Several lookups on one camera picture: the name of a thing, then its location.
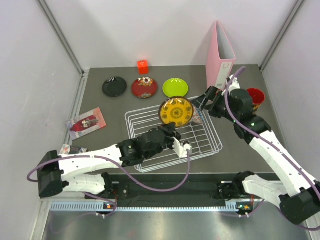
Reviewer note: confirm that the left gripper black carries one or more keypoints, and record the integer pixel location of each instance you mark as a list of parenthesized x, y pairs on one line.
[(169, 130)]

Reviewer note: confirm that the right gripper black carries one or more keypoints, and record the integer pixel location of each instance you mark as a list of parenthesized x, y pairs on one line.
[(212, 94)]

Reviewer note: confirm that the red blue patterned bowl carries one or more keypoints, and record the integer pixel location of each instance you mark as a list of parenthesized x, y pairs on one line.
[(197, 117)]

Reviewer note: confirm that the yellow plate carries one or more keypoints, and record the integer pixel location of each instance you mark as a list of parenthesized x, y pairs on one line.
[(178, 110)]

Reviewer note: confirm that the green plate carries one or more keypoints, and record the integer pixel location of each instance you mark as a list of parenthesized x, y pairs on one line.
[(175, 87)]

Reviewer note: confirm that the white wire dish rack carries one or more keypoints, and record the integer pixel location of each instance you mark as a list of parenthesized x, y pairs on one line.
[(203, 138)]

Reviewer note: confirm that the red floral plate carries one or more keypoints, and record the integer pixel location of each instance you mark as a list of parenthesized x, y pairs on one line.
[(144, 87)]

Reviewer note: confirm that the red cup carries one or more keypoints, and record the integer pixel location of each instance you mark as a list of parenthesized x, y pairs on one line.
[(258, 97)]

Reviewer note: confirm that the black glossy plate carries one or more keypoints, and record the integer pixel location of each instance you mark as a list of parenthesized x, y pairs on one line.
[(114, 86)]

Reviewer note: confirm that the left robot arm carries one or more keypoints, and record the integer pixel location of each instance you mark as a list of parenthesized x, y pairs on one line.
[(70, 173)]

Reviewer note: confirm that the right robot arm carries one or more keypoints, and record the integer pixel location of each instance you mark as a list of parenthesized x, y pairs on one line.
[(298, 195)]

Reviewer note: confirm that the orange cube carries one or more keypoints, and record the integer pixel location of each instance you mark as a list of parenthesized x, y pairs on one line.
[(143, 67)]

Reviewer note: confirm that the red illustrated card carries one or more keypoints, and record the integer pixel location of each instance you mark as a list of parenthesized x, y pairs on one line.
[(85, 124)]

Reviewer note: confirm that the floral patterned cloth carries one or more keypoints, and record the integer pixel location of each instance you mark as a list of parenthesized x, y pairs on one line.
[(72, 150)]

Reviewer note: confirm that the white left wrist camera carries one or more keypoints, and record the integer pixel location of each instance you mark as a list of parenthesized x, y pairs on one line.
[(182, 149)]

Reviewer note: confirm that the pink ring binder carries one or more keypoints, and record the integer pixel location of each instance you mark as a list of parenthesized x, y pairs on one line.
[(220, 58)]

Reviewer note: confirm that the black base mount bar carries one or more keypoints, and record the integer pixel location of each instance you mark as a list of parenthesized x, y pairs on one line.
[(217, 187)]

